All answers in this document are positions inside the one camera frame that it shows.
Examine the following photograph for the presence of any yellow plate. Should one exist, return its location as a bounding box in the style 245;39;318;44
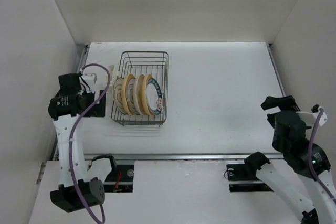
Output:
121;74;135;115
141;74;154;115

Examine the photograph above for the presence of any yellow plate left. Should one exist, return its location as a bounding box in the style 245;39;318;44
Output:
121;74;135;115

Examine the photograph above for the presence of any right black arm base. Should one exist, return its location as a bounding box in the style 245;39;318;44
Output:
224;164;273;193

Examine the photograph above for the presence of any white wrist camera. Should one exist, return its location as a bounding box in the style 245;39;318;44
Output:
79;73;97;93
296;104;328;130

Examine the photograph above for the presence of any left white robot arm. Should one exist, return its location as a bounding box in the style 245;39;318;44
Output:
48;73;118;212

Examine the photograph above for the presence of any grey wire dish rack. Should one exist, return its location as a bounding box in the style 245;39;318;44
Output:
111;51;169;126

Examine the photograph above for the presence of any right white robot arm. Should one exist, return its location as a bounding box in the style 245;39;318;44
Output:
243;95;335;223

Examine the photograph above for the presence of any plate with teal lettered band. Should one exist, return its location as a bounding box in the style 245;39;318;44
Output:
146;78;163;115

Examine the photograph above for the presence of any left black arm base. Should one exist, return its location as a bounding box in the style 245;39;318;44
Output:
82;154;135;197

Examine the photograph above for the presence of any white plate green pattern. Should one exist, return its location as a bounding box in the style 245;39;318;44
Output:
127;77;139;115

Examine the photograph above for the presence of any aluminium table rail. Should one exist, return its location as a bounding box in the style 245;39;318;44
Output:
79;42;284;160

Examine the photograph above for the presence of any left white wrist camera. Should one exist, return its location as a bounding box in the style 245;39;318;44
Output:
79;73;97;93

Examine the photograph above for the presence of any cream white plate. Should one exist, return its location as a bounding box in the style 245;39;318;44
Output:
133;74;146;116

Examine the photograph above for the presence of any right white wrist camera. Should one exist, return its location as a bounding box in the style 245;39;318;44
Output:
296;104;328;130

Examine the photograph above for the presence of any yellow plate right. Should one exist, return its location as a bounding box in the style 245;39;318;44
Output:
141;74;154;115

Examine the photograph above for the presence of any white plate green rim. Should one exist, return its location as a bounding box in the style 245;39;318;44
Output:
113;78;127;114

